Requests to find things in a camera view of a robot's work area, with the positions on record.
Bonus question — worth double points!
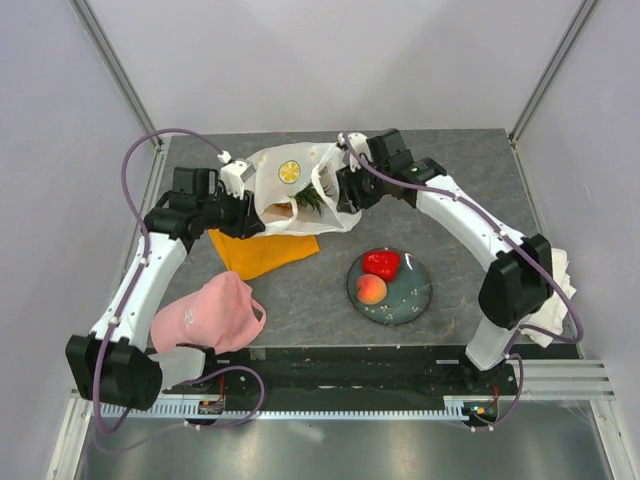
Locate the left aluminium frame post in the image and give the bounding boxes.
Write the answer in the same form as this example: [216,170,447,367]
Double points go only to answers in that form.
[68,0,156,133]

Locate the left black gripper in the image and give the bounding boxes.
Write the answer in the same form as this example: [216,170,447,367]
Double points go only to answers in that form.
[197,183,265,240]

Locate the fake peach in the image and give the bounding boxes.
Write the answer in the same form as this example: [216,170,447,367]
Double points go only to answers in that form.
[356,274,387,305]

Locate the fake red bell pepper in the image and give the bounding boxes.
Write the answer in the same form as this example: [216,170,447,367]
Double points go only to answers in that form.
[361,250,401,283]

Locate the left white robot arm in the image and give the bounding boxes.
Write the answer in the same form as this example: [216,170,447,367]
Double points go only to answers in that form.
[65,167,267,410]

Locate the white folded towel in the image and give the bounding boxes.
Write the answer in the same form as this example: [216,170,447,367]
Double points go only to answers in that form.
[522,247,577,349]

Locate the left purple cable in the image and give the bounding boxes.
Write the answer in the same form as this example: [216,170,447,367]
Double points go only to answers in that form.
[92,128,266,454]

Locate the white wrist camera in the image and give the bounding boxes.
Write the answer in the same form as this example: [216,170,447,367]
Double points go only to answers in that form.
[217,150,255,199]
[338,132,371,172]

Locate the aluminium frame post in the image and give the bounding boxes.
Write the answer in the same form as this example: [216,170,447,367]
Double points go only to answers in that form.
[508,0,600,147]
[68,0,156,133]

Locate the purple cable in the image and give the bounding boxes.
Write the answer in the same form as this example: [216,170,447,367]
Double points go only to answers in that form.
[92,128,266,454]
[339,132,585,431]

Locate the slotted cable duct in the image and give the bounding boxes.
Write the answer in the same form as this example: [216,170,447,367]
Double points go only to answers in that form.
[128,397,469,421]

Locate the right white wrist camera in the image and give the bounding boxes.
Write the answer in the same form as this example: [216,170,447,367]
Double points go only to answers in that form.
[338,132,371,172]

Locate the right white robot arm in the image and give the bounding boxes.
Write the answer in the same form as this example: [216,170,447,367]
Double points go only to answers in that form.
[336,129,553,394]

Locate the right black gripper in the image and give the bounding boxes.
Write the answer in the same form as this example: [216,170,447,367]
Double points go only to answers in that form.
[336,155,391,214]

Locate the white plastic bag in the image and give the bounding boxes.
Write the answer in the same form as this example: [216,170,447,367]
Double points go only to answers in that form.
[246,142,362,236]

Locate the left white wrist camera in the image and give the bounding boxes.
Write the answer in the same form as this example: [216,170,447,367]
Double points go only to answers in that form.
[217,150,255,199]

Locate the right aluminium frame post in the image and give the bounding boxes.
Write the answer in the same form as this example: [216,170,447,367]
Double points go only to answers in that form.
[508,0,600,147]

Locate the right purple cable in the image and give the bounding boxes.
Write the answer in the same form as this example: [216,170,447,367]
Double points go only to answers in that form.
[339,132,585,431]

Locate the orange cloth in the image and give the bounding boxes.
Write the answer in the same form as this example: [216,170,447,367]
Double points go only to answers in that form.
[209,229,320,281]

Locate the fake fruit green leaves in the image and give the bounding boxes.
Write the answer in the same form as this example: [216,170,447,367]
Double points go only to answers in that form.
[292,184,325,215]

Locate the pink cap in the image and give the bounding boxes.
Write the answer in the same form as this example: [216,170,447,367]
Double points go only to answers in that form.
[150,271,267,354]

